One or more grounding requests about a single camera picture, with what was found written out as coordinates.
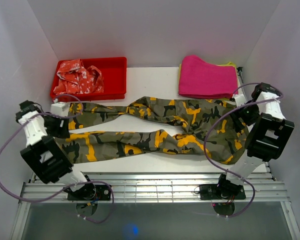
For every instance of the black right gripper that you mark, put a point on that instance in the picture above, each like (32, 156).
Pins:
(237, 114)

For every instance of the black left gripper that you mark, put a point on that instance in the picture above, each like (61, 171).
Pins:
(60, 132)

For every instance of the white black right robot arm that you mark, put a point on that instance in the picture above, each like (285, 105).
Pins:
(269, 134)

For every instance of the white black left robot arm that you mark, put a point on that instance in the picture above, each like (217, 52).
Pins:
(44, 155)

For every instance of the orange white floral garment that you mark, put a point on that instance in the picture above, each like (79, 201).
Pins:
(75, 79)

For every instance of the yellow-green folded cloth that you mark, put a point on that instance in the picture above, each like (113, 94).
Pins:
(231, 63)

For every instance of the pink folded towel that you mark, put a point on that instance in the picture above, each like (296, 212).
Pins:
(207, 77)

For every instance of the red plastic bin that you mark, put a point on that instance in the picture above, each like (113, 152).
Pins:
(114, 72)

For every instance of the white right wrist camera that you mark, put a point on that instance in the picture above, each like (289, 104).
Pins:
(239, 99)

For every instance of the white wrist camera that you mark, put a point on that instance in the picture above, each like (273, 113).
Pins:
(239, 99)
(60, 109)

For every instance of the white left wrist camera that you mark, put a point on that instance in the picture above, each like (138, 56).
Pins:
(60, 109)

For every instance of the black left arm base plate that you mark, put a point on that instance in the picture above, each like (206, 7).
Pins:
(89, 192)

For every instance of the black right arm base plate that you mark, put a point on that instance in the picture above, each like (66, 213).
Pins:
(218, 192)

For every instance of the aluminium table edge rail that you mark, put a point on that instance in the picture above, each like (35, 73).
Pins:
(181, 188)

